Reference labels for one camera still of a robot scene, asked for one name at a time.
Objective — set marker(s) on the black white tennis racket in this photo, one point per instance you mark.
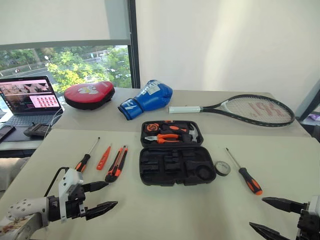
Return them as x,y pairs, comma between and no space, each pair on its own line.
185,109

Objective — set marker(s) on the orange voltage tester pen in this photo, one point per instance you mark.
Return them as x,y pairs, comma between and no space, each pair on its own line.
103,160

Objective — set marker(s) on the short orange black screwdriver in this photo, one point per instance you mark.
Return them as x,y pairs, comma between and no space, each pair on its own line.
83,162

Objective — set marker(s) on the orange black tape measure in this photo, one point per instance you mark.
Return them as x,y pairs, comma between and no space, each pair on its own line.
151,127

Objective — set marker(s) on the beige cushioned seat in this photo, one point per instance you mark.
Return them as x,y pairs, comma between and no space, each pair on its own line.
10,172

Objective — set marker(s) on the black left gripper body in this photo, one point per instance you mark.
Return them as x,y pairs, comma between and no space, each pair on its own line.
75,200

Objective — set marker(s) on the black smartphone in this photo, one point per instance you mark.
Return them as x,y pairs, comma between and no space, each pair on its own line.
5,133

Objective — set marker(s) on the long orange black screwdriver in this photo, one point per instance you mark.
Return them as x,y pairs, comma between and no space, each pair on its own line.
250,181

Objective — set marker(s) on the red boxing focus mitt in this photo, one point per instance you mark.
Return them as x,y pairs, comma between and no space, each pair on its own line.
87,96

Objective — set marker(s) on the black electrical tape roll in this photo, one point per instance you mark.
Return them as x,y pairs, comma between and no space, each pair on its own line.
218,170

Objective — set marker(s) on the black handheld controller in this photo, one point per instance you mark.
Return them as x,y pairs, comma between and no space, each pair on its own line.
37,130

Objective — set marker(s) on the dark side desk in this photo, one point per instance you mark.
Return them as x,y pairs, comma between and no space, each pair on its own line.
22,148

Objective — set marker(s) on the black tool case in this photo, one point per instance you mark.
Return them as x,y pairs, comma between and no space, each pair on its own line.
160,172

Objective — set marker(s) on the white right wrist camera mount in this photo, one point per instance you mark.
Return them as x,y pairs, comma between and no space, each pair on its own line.
315,205

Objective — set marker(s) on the blue boxing glove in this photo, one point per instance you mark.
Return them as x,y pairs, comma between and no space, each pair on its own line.
150,100

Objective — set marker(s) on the white roller blind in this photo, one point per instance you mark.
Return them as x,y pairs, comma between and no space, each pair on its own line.
55,20

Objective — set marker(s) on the purple bag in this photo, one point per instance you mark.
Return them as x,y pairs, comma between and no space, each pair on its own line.
314,117

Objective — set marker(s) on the open laptop computer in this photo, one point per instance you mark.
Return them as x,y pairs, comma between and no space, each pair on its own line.
25,95

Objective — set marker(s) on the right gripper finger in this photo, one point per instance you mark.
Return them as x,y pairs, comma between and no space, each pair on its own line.
268,232
285,204

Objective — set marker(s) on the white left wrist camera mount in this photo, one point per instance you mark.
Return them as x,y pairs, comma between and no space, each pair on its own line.
65,180

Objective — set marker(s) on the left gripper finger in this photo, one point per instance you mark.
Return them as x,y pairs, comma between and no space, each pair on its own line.
96,185
100,209

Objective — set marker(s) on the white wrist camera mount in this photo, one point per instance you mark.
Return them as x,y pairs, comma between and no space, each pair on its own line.
65,180
315,205

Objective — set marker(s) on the grey rack frame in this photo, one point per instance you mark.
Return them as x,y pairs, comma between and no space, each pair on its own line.
308,100

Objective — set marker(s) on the orange black utility knife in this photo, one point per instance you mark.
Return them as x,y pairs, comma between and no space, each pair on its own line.
116,166

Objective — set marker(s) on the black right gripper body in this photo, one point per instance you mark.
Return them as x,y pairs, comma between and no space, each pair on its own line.
308,228

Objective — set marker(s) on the black window frame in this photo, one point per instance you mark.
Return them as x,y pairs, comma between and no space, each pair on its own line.
133,50

